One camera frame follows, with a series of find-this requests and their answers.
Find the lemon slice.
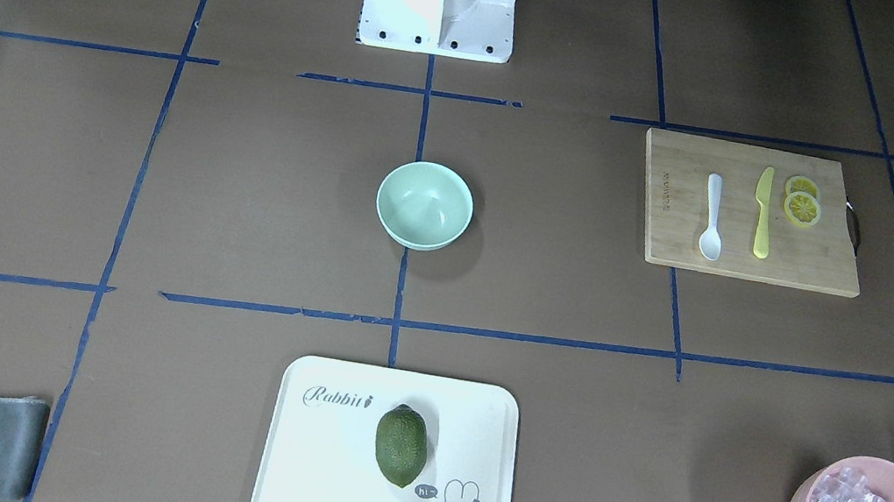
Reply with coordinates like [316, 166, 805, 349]
[783, 190, 822, 229]
[784, 174, 821, 200]

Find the green lime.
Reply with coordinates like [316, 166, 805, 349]
[373, 403, 429, 488]

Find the white plastic spoon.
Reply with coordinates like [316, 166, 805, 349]
[698, 171, 724, 262]

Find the bamboo cutting board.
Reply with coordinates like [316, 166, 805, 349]
[643, 128, 861, 299]

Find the light green bowl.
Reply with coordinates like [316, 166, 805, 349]
[374, 161, 474, 251]

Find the yellow plastic knife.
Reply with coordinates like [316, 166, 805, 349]
[752, 166, 776, 259]

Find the cream rabbit tray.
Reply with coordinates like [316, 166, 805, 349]
[251, 356, 520, 502]

